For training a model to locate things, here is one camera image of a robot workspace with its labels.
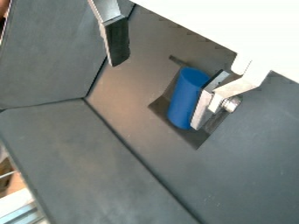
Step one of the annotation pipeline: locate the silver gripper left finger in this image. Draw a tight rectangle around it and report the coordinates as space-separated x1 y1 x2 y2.
89 0 130 67

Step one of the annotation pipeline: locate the blue oval cylinder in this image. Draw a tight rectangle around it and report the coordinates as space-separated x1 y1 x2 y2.
168 67 210 130

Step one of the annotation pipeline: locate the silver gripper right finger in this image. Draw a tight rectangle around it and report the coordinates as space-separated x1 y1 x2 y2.
192 55 270 130

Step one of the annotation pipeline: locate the black curved fixture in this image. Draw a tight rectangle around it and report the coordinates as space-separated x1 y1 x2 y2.
149 55 230 150

